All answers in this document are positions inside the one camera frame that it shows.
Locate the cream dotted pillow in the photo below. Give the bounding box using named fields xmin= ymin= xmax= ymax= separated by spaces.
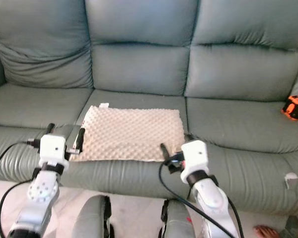
xmin=70 ymin=103 xmax=187 ymax=163

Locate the grey green leather sofa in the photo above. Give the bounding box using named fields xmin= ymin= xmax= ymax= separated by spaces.
xmin=0 ymin=0 xmax=298 ymax=219

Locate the grey right robot leg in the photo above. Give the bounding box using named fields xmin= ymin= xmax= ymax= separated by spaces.
xmin=161 ymin=198 xmax=194 ymax=238

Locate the grey robot leg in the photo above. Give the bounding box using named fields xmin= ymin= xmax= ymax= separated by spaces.
xmin=161 ymin=198 xmax=194 ymax=238
xmin=72 ymin=195 xmax=112 ymax=238

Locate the grey left robot leg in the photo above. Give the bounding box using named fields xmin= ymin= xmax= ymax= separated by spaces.
xmin=72 ymin=195 xmax=112 ymax=238

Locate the orange black device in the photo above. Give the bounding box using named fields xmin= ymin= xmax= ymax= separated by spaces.
xmin=282 ymin=95 xmax=298 ymax=121

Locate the small white tag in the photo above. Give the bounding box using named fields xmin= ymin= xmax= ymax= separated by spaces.
xmin=285 ymin=173 xmax=298 ymax=190

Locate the person's bare foot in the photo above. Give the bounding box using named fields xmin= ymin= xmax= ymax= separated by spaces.
xmin=253 ymin=225 xmax=281 ymax=238

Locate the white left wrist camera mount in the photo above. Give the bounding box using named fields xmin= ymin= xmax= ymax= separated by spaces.
xmin=38 ymin=133 xmax=70 ymax=170

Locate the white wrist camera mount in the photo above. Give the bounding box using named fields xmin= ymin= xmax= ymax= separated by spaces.
xmin=38 ymin=133 xmax=70 ymax=170
xmin=179 ymin=139 xmax=210 ymax=179

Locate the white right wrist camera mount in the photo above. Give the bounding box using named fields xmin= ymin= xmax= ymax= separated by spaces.
xmin=179 ymin=139 xmax=210 ymax=179

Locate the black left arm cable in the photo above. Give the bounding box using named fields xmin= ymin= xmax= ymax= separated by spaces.
xmin=0 ymin=179 xmax=35 ymax=234
xmin=0 ymin=141 xmax=40 ymax=238

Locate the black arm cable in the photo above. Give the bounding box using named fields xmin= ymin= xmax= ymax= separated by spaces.
xmin=0 ymin=179 xmax=35 ymax=234
xmin=0 ymin=141 xmax=40 ymax=238
xmin=159 ymin=164 xmax=236 ymax=238

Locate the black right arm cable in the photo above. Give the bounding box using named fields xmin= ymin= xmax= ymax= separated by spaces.
xmin=159 ymin=164 xmax=236 ymax=238

